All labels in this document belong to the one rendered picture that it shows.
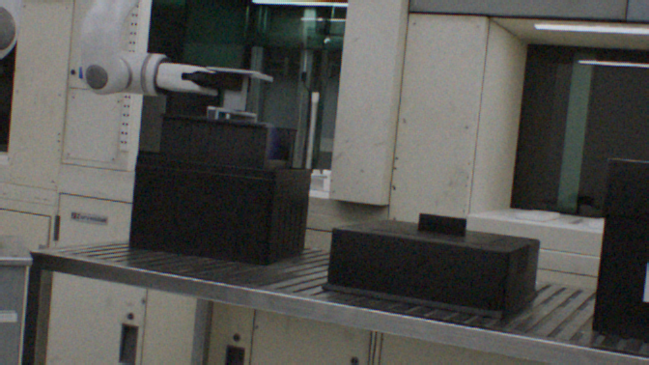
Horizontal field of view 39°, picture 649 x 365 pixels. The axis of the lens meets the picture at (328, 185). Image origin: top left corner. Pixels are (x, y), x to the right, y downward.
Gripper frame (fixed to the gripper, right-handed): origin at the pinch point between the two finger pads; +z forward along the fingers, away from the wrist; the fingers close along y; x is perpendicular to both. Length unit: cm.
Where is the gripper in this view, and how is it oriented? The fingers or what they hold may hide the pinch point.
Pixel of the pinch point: (237, 82)
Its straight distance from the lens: 182.5
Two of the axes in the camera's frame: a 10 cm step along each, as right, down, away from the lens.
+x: 1.1, -9.9, -0.5
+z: 9.7, 1.2, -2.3
